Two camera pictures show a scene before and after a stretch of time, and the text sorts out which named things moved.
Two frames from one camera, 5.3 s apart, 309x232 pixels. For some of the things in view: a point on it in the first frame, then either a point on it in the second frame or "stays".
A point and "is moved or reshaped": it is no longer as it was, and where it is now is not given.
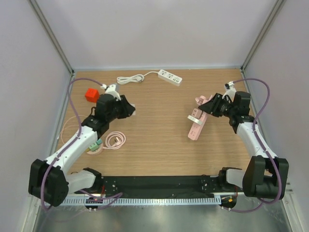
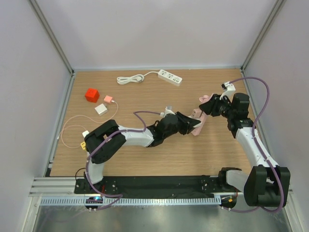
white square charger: (133, 105) is moved or reshaped
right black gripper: (212, 106) stays
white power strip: (163, 75) stays
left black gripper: (127, 109) to (187, 123)
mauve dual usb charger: (197, 113) stays
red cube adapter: (92, 94) stays
